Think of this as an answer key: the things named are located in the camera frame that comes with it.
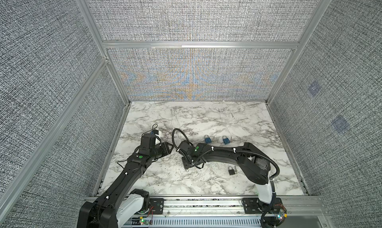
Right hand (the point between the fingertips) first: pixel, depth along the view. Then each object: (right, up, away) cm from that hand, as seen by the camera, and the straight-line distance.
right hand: (186, 163), depth 88 cm
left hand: (-8, +11, -5) cm, 15 cm away
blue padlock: (+14, +13, +9) cm, 21 cm away
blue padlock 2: (+26, +12, +10) cm, 30 cm away
